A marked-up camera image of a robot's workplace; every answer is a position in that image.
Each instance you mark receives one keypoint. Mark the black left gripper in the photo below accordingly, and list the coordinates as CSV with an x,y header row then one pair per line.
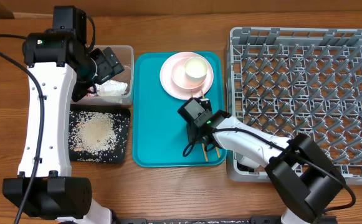
x,y
80,88

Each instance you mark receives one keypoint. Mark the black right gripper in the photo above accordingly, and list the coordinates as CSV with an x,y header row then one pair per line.
x,y
191,134

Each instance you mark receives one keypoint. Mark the red snack wrapper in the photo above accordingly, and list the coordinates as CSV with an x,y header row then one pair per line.
x,y
92,90

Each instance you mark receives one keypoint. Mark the white napkin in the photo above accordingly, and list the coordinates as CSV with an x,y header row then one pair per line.
x,y
112,88

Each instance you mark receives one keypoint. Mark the cooked white rice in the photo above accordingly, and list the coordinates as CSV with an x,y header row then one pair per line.
x,y
95,132

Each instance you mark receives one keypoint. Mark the grey rice bowl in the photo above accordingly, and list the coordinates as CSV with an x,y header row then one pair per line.
x,y
245,161

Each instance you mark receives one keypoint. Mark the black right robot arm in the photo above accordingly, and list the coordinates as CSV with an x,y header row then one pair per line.
x,y
303,176

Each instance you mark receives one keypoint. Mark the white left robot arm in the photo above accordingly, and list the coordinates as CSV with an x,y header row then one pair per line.
x,y
62,66

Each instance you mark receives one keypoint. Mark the clear plastic waste bin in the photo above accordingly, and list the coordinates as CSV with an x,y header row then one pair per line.
x,y
125,54

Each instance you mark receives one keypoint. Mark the black food waste tray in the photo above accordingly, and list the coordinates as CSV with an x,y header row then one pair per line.
x,y
121,155

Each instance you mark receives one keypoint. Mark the grey dishwasher rack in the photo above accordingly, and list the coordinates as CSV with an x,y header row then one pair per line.
x,y
286,81

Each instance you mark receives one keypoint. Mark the large pink plate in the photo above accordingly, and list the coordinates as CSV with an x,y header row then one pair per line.
x,y
172,89

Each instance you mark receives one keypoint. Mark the white paper cup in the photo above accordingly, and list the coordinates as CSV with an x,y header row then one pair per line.
x,y
196,70

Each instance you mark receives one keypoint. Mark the small pink bowl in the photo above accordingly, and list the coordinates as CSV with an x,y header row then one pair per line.
x,y
179,77

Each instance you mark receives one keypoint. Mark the teal serving tray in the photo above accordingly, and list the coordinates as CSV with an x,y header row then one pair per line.
x,y
159,132

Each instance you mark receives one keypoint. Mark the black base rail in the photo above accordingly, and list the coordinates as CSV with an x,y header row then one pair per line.
x,y
273,219

